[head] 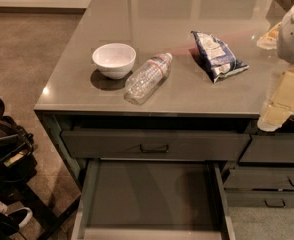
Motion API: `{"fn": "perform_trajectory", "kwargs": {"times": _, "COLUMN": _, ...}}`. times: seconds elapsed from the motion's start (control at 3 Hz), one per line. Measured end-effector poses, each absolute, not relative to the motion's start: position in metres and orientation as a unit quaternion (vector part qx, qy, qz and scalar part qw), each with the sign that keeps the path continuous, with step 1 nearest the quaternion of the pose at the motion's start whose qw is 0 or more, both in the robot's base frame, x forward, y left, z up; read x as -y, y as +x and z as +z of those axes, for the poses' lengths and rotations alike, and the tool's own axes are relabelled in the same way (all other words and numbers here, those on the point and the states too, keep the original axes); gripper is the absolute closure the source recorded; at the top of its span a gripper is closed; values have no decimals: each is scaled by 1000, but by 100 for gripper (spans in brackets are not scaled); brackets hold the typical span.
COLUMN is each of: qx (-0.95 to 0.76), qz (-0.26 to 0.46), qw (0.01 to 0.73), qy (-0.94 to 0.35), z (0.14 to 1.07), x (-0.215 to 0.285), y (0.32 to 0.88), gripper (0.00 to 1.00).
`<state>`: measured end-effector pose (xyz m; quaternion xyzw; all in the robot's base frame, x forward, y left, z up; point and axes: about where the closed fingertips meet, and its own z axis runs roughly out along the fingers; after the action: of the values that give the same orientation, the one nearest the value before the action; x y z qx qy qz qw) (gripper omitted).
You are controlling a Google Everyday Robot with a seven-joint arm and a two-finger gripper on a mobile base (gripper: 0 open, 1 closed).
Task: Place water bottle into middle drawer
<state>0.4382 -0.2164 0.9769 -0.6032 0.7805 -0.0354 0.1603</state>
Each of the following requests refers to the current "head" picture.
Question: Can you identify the white black shoe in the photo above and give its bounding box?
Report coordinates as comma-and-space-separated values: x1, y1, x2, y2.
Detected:
7, 207, 33, 229

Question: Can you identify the blue white chip bag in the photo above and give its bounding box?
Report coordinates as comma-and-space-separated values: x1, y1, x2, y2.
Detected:
192, 31, 249, 83

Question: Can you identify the grey right bottom drawer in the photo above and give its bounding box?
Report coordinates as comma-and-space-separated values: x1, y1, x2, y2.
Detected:
226, 191, 294, 208

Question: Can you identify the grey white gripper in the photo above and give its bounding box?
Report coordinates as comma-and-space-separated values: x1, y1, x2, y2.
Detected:
257, 5, 294, 132

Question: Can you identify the grey right middle drawer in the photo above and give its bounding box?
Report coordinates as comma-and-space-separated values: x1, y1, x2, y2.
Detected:
224, 167, 294, 190

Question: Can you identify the grey right top drawer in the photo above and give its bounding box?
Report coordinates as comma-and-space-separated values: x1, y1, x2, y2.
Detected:
240, 133, 294, 163

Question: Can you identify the white ceramic bowl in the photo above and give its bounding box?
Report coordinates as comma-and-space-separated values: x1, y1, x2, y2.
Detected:
92, 43, 136, 80

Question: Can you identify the clear plastic water bottle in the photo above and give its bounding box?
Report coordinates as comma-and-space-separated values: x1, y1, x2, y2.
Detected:
124, 53, 172, 105

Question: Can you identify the open grey middle drawer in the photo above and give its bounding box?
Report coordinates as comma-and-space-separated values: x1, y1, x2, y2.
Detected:
71, 160, 236, 240

